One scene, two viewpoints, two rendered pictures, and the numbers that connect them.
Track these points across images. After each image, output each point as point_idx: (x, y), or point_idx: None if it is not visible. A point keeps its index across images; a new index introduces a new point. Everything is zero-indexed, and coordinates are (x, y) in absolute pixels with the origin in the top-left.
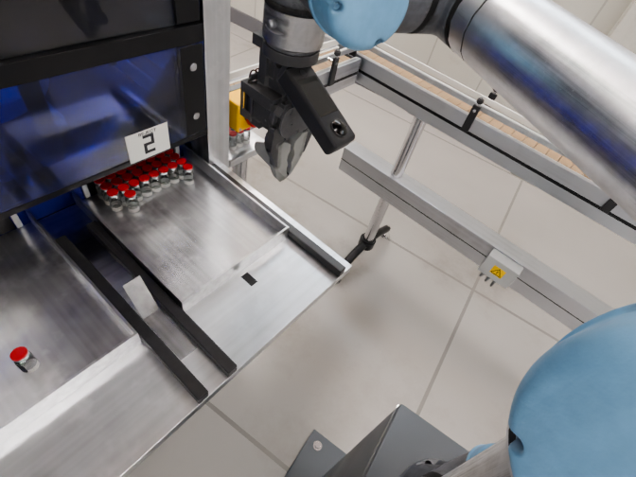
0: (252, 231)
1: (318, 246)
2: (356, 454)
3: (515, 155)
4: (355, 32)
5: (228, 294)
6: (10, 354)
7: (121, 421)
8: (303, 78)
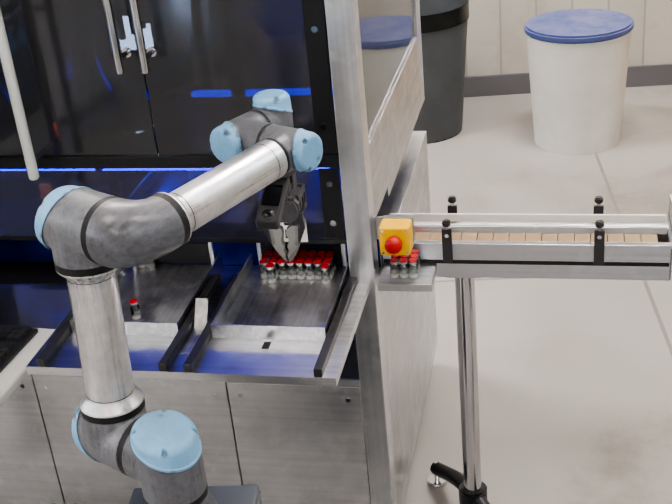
0: (311, 325)
1: (327, 350)
2: None
3: None
4: (217, 154)
5: (243, 344)
6: (131, 299)
7: (130, 355)
8: (272, 184)
